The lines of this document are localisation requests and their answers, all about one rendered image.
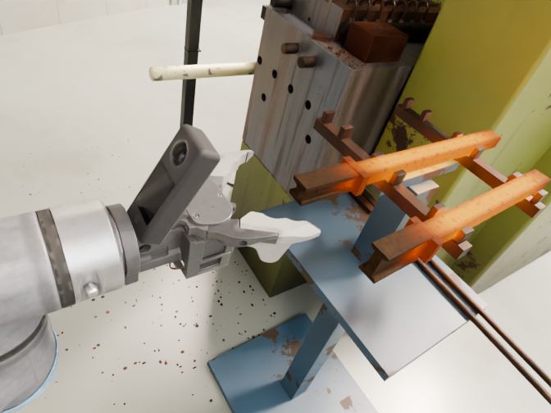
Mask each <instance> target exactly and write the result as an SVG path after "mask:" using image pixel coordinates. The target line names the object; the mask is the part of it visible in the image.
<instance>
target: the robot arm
mask: <svg viewBox="0 0 551 413"><path fill-rule="evenodd" d="M253 153H254V152H253V151H252V150H243V151H237V152H227V153H223V154H221V155H219V153H218V152H217V150H216V149H215V148H214V146H213V145H212V143H211V142H210V140H209V139H208V137H207V136H206V135H205V133H204V132H203V131H202V130H201V129H199V128H196V127H193V126H192V125H182V126H181V127H180V128H179V130H178V132H177V133H176V135H175V137H174V138H173V139H172V141H171V143H170V144H169V146H168V147H167V149H166V150H165V152H164V153H163V155H162V157H161V158H160V160H159V162H158V163H157V164H156V166H155V167H154V169H153V171H152V173H151V174H150V176H149V177H148V178H147V180H146V182H145V183H144V185H143V187H142V188H141V189H140V191H139V193H138V194H137V196H136V197H135V199H134V200H133V202H132V203H131V205H130V207H129V208H128V210H127V212H126V210H125V208H124V207H123V206H122V205H121V204H120V203H117V204H113V205H110V206H104V204H103V203H102V201H101V200H99V199H98V198H92V199H88V200H83V201H79V202H72V203H67V204H64V205H60V206H52V207H49V208H48V209H43V210H39V211H36V212H34V211H32V212H27V213H24V214H19V215H15V216H8V217H3V218H0V413H9V412H13V411H16V410H19V409H20V408H22V407H24V406H27V405H28V404H30V403H31V402H32V401H33V400H35V399H36V398H37V397H38V396H39V395H40V394H41V393H42V392H43V391H44V390H45V389H46V387H47V386H48V385H49V384H50V382H51V381H52V378H53V376H54V375H55V372H56V369H57V363H58V341H57V335H56V333H55V331H54V329H53V327H52V326H51V323H50V319H49V317H48V314H49V313H52V312H54V311H59V310H61V308H62V309H63V308H66V307H69V306H73V305H75V304H76V303H78V302H82V301H85V300H88V299H90V298H93V297H97V296H100V295H103V294H105V293H109V292H112V291H115V290H117V289H120V288H122V287H123V285H124V283H125V285H129V284H133V283H136V282H139V273H140V272H143V271H145V270H151V269H153V268H156V267H158V266H163V265H165V264H168V263H169V267H170V268H171V269H172V270H179V269H181V271H182V273H183V275H184V277H185V278H186V279H189V278H192V277H194V276H197V275H200V274H203V273H206V272H208V271H211V270H214V269H217V268H220V267H222V266H227V265H228V263H229V259H230V254H231V253H232V252H233V249H234V247H246V246H248V247H254V248H255V249H256V250H257V254H258V255H259V258H260V259H261V260H262V261H265V262H269V263H272V262H275V261H278V260H279V259H280V258H281V256H282V255H283V254H284V253H285V251H286V250H287V249H288V248H289V246H290V245H291V244H292V243H300V242H304V241H307V240H310V239H313V238H315V237H318V236H319V235H320V233H321V230H320V229H318V228H317V227H316V226H315V225H313V224H311V223H310V222H308V221H307V220H302V221H293V220H289V219H287V218H283V219H274V218H271V217H268V216H265V215H264V214H262V213H258V212H254V211H251V212H249V213H248V214H247V215H246V216H244V217H243V218H241V219H240V220H239V219H231V218H230V217H231V216H232V215H233V214H234V213H235V208H236V204H235V203H233V202H229V201H228V199H227V198H226V197H225V195H224V193H223V190H224V189H225V186H226V184H227V181H228V179H229V177H230V173H231V172H233V171H236V170H237V169H238V167H239V165H241V164H243V163H246V162H247V161H248V160H249V159H250V158H251V157H252V156H253ZM181 261H183V262H184V265H183V264H182V262H181ZM171 263H174V265H175V267H171ZM218 263H219V264H218ZM216 264H217V265H216ZM208 266H211V267H208ZM206 267H208V268H206ZM203 268H206V269H203ZM201 269H203V270H201Z"/></svg>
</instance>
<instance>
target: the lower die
mask: <svg viewBox="0 0 551 413"><path fill-rule="evenodd" d="M346 1H347V0H329V2H326V1H325V0H294V1H293V6H292V9H291V11H292V12H293V13H295V14H296V15H297V16H299V17H301V18H302V19H303V20H305V21H306V22H307V23H308V24H310V25H312V26H313V27H314V28H316V29H317V30H319V31H320V32H322V33H324V34H329V35H331V37H330V39H331V40H332V41H334V42H338V41H345V39H346V37H347V35H346V34H341V33H340V32H339V26H340V24H341V23H342V22H345V21H349V19H350V17H351V15H352V13H353V9H354V1H353V0H351V1H350V2H349V4H348V5H347V4H345V3H346ZM360 1H361V0H357V4H358V5H357V11H356V14H355V17H354V21H362V19H363V18H364V16H365V15H366V12H367V8H368V3H367V1H364V2H363V3H362V5H359V3H360ZM427 1H429V2H428V3H429V5H430V10H429V11H428V14H427V16H426V18H425V22H424V23H435V20H436V18H437V16H438V15H439V11H440V8H438V5H439V4H438V3H436V2H433V1H431V0H427ZM404 8H405V6H404V4H403V3H400V4H399V5H398V7H396V9H395V12H394V15H393V18H392V21H391V22H398V21H399V19H400V18H401V16H402V14H403V11H404ZM392 9H393V3H392V2H389V3H388V4H387V7H385V6H384V9H383V11H382V14H381V16H380V22H387V20H388V18H389V16H390V14H391V11H392ZM415 10H416V5H415V4H414V3H412V4H411V5H410V7H408V9H407V12H406V14H405V17H404V18H403V22H410V20H411V19H412V16H413V14H414V11H415ZM379 11H380V2H376V4H375V6H372V5H371V10H370V12H369V15H368V17H367V21H375V20H376V18H377V16H378V14H379ZM425 12H426V5H425V4H422V5H421V6H420V8H419V9H418V12H417V15H416V17H415V19H414V22H419V23H420V22H421V19H422V18H423V16H424V14H425ZM308 17H310V21H308ZM408 36H409V38H408V40H427V37H428V34H408Z"/></svg>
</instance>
